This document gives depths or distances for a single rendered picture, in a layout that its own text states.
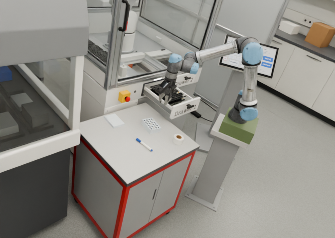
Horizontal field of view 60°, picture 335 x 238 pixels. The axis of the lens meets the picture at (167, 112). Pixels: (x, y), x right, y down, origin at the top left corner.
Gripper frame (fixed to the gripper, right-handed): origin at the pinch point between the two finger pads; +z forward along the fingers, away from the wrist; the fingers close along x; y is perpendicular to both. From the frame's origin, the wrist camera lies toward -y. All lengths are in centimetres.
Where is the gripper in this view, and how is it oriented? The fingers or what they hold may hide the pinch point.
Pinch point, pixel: (162, 103)
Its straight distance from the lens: 198.1
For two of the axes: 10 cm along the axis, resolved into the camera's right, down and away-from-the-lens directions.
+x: -7.7, -4.8, 4.1
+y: 5.9, -3.3, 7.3
